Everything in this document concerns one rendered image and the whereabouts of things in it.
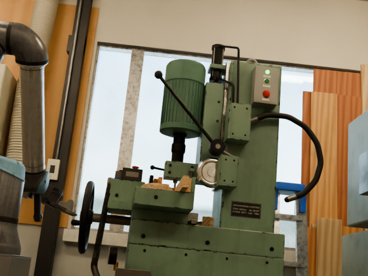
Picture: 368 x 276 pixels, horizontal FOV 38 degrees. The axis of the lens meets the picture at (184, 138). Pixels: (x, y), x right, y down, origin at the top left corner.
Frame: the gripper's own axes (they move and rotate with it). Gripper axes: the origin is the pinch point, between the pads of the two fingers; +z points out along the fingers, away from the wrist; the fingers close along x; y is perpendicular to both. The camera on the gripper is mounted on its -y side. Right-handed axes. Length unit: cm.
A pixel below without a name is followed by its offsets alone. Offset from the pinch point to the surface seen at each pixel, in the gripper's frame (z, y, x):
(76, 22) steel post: -74, 124, 112
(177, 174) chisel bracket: 31.7, 31.9, -14.8
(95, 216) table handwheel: 9.2, 2.6, -13.0
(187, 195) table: 37, 21, -44
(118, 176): 10.6, 20.4, -16.4
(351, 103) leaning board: 119, 154, 101
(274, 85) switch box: 51, 80, -28
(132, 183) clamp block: 17.0, 19.5, -20.6
